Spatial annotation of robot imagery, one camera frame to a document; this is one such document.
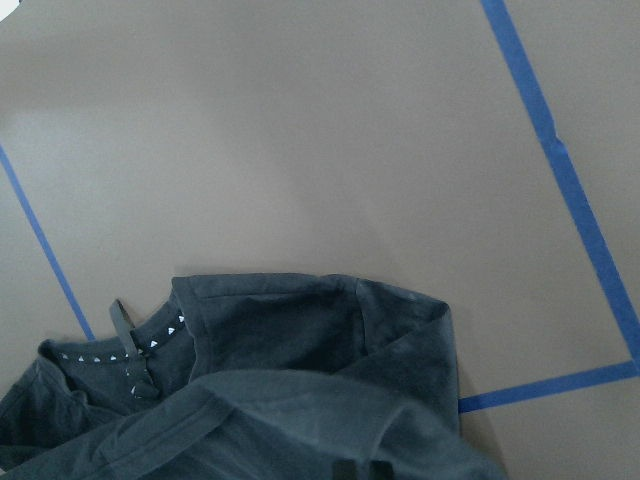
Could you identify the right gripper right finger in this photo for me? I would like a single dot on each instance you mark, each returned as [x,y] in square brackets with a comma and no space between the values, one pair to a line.
[380,470]

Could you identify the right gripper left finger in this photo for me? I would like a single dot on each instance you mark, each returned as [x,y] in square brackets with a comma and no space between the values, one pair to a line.
[342,470]

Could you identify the black printed t-shirt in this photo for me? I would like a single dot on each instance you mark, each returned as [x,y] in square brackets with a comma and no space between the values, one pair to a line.
[249,376]

